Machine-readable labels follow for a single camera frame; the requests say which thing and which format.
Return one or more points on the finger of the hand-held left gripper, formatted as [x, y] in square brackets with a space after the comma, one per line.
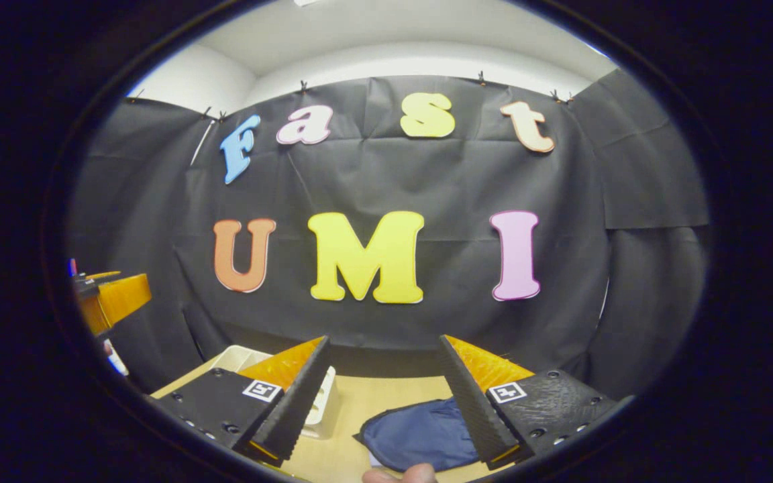
[101, 274]
[118, 298]

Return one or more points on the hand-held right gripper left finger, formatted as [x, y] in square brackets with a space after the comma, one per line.
[292, 412]

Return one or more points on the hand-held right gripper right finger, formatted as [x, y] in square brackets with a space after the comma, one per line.
[477, 412]

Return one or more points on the white plastic bookshelf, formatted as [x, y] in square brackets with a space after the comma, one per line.
[319, 409]

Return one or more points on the blue black schoolbag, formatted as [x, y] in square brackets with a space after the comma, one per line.
[420, 436]

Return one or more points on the ceiling light panel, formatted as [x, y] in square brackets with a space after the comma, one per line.
[306, 2]

